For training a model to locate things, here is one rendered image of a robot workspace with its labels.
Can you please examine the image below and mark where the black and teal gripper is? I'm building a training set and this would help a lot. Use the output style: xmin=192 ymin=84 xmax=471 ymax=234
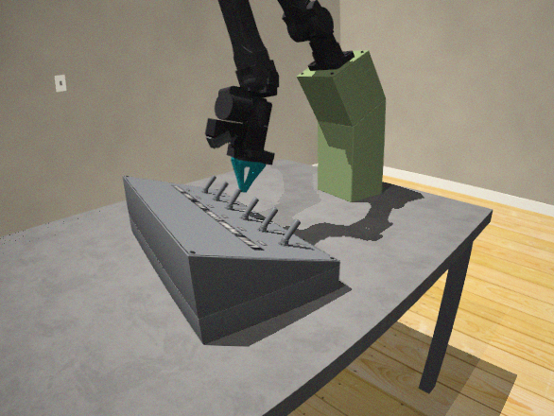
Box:
xmin=227 ymin=126 xmax=275 ymax=193

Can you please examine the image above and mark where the grey switch console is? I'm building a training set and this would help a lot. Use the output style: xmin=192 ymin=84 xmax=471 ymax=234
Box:
xmin=123 ymin=175 xmax=340 ymax=344

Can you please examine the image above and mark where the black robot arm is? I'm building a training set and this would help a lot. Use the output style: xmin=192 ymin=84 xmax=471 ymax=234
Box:
xmin=205 ymin=0 xmax=355 ymax=150

